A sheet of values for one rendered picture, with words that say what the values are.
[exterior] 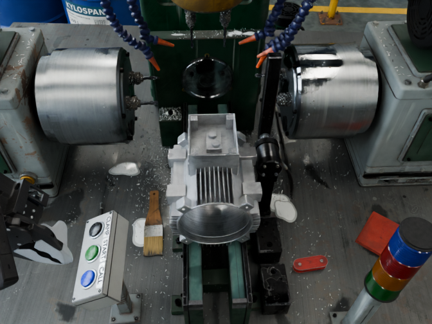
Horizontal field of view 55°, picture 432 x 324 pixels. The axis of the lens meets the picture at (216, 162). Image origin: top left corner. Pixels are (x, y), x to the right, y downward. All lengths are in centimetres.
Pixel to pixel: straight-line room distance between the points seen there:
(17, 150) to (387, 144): 94
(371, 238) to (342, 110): 35
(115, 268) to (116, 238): 6
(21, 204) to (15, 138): 45
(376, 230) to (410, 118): 30
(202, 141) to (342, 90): 37
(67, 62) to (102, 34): 79
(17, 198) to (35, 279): 48
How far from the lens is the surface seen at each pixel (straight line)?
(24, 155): 116
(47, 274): 114
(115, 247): 81
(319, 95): 103
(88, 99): 102
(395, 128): 114
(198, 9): 92
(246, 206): 83
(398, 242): 70
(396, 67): 110
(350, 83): 105
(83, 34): 187
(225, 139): 89
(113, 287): 78
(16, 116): 106
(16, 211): 67
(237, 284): 92
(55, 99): 104
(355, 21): 364
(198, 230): 95
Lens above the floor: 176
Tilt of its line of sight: 49 degrees down
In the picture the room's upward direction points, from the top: 1 degrees clockwise
